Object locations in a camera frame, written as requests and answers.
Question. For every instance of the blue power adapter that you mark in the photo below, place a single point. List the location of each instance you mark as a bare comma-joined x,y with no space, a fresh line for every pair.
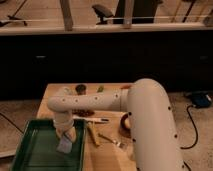
201,100

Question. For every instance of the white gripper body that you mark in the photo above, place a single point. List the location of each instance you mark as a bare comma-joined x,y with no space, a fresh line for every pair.
64,124

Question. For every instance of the white handled knife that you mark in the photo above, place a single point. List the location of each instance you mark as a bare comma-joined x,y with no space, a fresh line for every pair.
97,120

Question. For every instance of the wooden railing post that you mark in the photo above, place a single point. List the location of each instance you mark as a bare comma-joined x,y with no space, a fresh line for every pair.
66,13
128,12

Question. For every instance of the wooden railing post right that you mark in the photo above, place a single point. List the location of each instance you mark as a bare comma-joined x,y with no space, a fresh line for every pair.
128,12

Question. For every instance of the yellow wooden utensil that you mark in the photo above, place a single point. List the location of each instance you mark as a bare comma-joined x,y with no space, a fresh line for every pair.
92,128

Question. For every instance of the wooden railing post left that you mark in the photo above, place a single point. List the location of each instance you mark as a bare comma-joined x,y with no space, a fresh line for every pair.
66,13

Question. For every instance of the grey blue sponge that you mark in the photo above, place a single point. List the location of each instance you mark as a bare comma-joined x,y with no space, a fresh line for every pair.
65,145

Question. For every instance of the round wooden bowl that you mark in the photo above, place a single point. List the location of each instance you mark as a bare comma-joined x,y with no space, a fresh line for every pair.
124,122

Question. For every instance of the dark brown food pile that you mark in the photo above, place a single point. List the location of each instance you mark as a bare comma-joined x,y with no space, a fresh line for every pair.
83,113

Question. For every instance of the green plastic tray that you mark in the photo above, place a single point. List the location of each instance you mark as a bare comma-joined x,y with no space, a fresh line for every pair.
37,151

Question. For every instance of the green small object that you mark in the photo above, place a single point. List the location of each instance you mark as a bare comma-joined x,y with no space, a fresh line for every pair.
100,89

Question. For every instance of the metal fork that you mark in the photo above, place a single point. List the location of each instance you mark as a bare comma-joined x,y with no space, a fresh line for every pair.
117,143

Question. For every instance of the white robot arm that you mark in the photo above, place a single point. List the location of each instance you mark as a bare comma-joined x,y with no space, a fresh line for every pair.
153,130

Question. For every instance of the black office chair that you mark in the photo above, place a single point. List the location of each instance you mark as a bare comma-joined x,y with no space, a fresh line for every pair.
102,12

